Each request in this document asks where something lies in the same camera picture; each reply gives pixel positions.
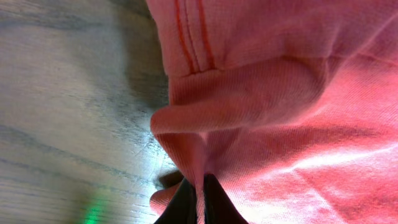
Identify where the red printed t-shirt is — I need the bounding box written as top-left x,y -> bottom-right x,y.
147,0 -> 397,223

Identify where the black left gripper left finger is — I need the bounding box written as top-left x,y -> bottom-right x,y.
154,179 -> 197,224

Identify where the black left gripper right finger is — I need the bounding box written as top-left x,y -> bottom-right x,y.
203,174 -> 248,224

